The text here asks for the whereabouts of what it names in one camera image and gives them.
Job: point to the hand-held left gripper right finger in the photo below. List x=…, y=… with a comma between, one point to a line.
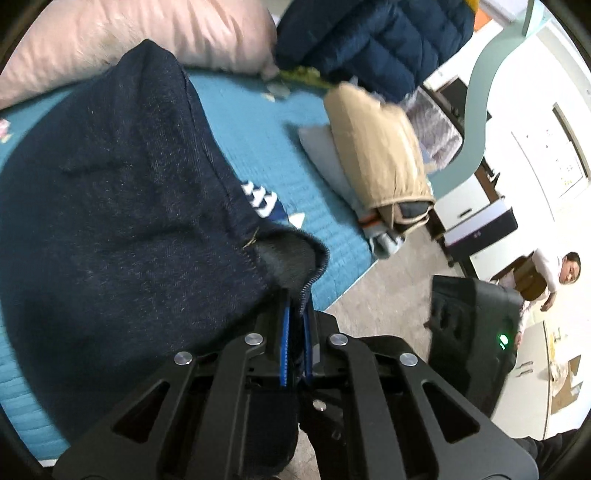
x=308, y=353

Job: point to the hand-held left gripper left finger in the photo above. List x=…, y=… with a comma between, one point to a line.
x=284, y=344

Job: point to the dark denim jacket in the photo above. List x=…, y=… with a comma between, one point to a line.
x=115, y=207

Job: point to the person's right forearm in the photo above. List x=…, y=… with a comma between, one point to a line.
x=549, y=454

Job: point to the black and white printer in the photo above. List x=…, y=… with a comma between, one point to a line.
x=489, y=230

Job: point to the white table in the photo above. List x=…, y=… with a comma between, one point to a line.
x=531, y=401

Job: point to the cardboard piece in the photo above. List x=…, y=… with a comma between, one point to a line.
x=567, y=383

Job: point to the white cabinet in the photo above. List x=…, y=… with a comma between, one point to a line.
x=461, y=203

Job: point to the dark wooden desk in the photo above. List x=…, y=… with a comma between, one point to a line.
x=484, y=174

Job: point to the folded grey-blue garment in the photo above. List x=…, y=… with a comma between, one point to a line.
x=323, y=152

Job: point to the folded beige jacket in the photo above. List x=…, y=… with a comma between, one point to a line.
x=374, y=147

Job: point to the teal quilted bed sheet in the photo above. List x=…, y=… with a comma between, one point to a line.
x=258, y=129

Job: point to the yellow-green cloth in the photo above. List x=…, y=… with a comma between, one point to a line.
x=304, y=74

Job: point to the navy and yellow puffer jacket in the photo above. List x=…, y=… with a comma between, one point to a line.
x=378, y=41

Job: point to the pink pillow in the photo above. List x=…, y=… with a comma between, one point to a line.
x=138, y=27

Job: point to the white wall board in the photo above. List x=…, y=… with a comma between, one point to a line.
x=554, y=157

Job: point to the teal bunk bed frame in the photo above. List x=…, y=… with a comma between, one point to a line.
x=480, y=106

